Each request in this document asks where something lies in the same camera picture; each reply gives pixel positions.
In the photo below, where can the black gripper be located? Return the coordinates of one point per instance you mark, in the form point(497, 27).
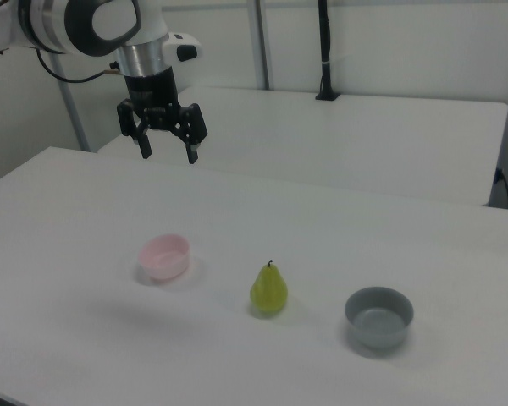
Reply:
point(152, 91)

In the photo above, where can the green pear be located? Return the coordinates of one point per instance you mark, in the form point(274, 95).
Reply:
point(268, 292)

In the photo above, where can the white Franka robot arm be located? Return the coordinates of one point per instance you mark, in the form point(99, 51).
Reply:
point(46, 25)

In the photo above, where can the pink plastic bowl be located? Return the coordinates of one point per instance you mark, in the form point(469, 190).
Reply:
point(165, 258)

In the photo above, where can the grey plastic bowl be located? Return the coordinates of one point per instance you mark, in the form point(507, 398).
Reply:
point(379, 325)

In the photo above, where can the white side table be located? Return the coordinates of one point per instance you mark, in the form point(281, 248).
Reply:
point(321, 139)

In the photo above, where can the grey metal partition post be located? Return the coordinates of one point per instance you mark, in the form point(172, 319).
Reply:
point(262, 42)
point(70, 99)

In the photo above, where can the black camera stand pole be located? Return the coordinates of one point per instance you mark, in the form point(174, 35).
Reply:
point(325, 42)

